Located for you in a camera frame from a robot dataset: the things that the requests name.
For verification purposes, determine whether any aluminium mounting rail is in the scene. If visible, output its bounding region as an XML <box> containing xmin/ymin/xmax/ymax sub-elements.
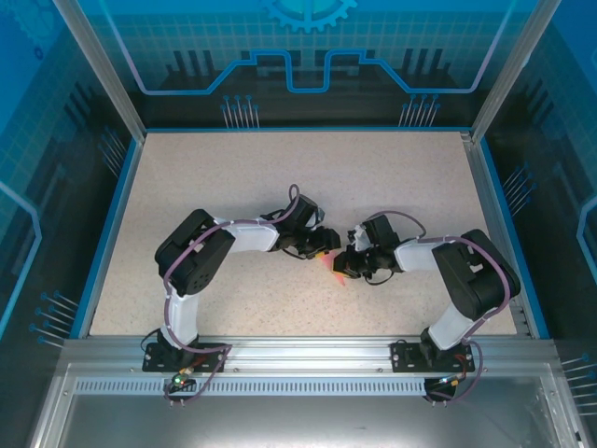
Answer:
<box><xmin>60</xmin><ymin>334</ymin><xmax>559</xmax><ymax>375</ymax></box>

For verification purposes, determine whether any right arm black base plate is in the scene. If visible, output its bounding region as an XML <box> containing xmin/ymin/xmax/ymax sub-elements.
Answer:
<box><xmin>389</xmin><ymin>339</ymin><xmax>477</xmax><ymax>373</ymax></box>

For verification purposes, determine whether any aluminium side rail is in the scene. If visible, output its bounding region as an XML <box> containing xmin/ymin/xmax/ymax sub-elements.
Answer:
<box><xmin>459</xmin><ymin>131</ymin><xmax>535</xmax><ymax>338</ymax></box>

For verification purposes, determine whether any slotted grey cable duct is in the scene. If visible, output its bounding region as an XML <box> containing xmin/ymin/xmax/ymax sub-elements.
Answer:
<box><xmin>73</xmin><ymin>377</ymin><xmax>437</xmax><ymax>394</ymax></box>

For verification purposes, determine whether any cable connector with green light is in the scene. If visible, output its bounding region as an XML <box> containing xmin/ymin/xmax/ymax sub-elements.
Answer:
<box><xmin>436</xmin><ymin>371</ymin><xmax>470</xmax><ymax>389</ymax></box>
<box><xmin>168</xmin><ymin>366</ymin><xmax>196</xmax><ymax>389</ymax></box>

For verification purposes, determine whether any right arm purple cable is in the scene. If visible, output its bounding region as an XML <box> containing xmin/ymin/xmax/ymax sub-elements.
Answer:
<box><xmin>361</xmin><ymin>210</ymin><xmax>521</xmax><ymax>405</ymax></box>

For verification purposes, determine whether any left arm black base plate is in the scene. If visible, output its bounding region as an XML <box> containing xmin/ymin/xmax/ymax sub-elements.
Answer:
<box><xmin>142</xmin><ymin>342</ymin><xmax>229</xmax><ymax>373</ymax></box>

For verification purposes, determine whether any aluminium frame post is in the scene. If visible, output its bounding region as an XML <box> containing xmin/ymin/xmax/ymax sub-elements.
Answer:
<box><xmin>468</xmin><ymin>0</ymin><xmax>564</xmax><ymax>144</ymax></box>
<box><xmin>49</xmin><ymin>0</ymin><xmax>149</xmax><ymax>141</ymax></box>

